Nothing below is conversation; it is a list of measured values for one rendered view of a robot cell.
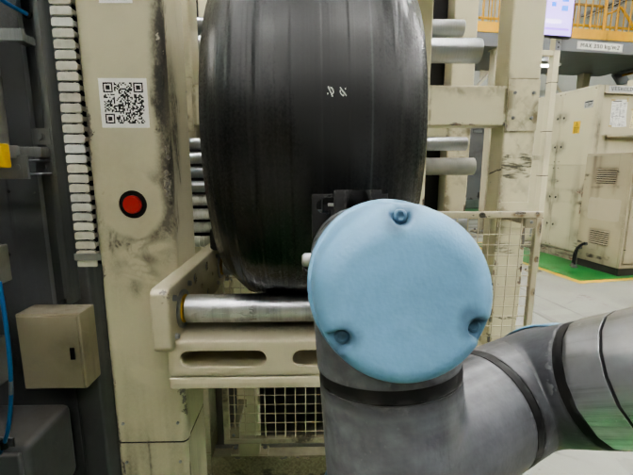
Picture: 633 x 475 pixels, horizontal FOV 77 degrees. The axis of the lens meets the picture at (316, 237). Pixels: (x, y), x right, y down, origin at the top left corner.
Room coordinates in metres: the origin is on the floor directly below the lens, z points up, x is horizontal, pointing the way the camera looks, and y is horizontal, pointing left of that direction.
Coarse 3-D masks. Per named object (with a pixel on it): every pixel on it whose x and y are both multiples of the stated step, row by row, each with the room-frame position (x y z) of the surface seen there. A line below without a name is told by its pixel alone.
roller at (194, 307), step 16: (192, 304) 0.58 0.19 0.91; (208, 304) 0.59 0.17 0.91; (224, 304) 0.59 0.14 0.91; (240, 304) 0.59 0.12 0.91; (256, 304) 0.59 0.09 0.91; (272, 304) 0.59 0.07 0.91; (288, 304) 0.59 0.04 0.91; (304, 304) 0.59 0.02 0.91; (192, 320) 0.59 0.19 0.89; (208, 320) 0.59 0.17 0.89; (224, 320) 0.59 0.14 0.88; (240, 320) 0.59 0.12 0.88; (256, 320) 0.59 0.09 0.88; (272, 320) 0.59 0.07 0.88; (288, 320) 0.59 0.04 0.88; (304, 320) 0.59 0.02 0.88
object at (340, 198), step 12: (336, 192) 0.31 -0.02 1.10; (348, 192) 0.31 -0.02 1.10; (360, 192) 0.31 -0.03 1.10; (372, 192) 0.31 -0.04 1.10; (312, 204) 0.37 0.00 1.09; (324, 204) 0.37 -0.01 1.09; (336, 204) 0.31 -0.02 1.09; (348, 204) 0.31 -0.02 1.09; (312, 216) 0.36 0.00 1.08; (324, 216) 0.36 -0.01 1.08; (312, 228) 0.36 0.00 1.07; (312, 240) 0.36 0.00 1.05
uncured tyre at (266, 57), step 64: (256, 0) 0.51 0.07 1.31; (320, 0) 0.51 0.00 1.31; (384, 0) 0.51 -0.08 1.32; (256, 64) 0.47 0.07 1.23; (320, 64) 0.48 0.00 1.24; (384, 64) 0.48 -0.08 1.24; (256, 128) 0.47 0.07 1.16; (320, 128) 0.47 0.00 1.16; (384, 128) 0.47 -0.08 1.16; (256, 192) 0.48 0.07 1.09; (320, 192) 0.48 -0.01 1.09; (384, 192) 0.48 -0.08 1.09; (256, 256) 0.52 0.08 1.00
